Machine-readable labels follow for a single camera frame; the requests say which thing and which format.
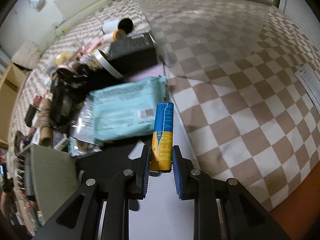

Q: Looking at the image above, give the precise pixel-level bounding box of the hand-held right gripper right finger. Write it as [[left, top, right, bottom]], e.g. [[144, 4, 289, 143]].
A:
[[172, 144, 292, 240]]

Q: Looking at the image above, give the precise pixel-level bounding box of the black cloth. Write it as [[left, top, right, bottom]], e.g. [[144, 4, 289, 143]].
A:
[[48, 74, 83, 128]]

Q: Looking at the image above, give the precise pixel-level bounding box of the brown twine spool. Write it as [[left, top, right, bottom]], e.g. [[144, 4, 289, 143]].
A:
[[37, 99, 55, 147]]

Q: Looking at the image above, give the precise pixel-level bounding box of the blue and yellow lighter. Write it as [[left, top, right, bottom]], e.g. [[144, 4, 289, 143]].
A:
[[149, 102, 175, 173]]

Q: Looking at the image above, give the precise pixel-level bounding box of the white paper sheet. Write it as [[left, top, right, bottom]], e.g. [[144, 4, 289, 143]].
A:
[[293, 63, 320, 106]]

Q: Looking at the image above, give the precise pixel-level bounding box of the transparent storage bin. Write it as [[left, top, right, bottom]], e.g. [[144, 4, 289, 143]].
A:
[[124, 0, 276, 83]]

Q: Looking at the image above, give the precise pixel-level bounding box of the teal wipes packet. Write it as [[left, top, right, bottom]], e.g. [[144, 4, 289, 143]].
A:
[[89, 76, 168, 142]]

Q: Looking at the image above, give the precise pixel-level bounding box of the white cardboard box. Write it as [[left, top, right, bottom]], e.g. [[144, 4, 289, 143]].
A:
[[18, 143, 78, 231]]

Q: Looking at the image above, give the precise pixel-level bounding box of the wooden bedside shelf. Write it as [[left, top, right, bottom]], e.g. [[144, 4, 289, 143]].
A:
[[0, 62, 33, 141]]

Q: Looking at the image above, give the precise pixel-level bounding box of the black printed box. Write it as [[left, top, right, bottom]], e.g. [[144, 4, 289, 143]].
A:
[[109, 32, 158, 73]]

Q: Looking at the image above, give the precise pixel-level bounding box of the fluffy white pillow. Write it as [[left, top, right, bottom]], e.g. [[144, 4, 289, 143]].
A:
[[11, 39, 42, 70]]

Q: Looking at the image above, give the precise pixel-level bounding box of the white bottle with orange cap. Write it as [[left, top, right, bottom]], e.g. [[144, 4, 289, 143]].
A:
[[103, 29, 127, 41]]

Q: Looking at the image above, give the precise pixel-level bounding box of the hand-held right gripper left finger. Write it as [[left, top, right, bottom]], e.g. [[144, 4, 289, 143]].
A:
[[32, 144, 152, 240]]

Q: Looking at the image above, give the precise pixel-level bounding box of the white sliding door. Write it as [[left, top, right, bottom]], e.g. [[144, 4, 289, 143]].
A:
[[277, 0, 320, 46]]

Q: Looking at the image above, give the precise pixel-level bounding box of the white cylinder tumbler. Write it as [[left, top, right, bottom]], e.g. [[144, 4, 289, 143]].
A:
[[101, 17, 135, 35]]

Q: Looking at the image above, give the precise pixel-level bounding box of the pink paper sheet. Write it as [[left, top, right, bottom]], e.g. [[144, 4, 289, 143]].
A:
[[139, 63, 166, 80]]

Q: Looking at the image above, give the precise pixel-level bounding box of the clear silver foil packet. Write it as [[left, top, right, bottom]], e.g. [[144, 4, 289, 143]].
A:
[[68, 99, 106, 156]]

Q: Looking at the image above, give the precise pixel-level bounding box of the black round tin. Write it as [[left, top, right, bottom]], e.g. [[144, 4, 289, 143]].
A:
[[56, 64, 76, 81]]

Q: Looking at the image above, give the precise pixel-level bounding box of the checkered bed sheet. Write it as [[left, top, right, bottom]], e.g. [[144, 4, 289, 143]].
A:
[[15, 0, 320, 212]]

